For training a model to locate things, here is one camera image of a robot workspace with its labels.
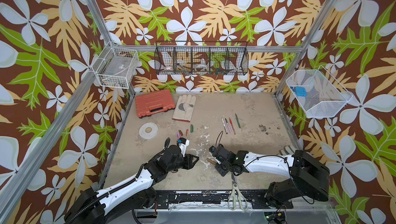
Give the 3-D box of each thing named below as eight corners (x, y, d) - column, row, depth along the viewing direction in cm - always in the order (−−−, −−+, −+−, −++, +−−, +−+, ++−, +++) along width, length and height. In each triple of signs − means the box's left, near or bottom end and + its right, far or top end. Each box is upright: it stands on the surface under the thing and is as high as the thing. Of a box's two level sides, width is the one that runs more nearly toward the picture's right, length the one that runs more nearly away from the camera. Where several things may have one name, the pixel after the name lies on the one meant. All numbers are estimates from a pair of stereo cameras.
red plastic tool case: (139, 119, 106) (137, 115, 103) (136, 101, 117) (134, 96, 113) (176, 108, 112) (175, 104, 108) (170, 92, 123) (169, 88, 119)
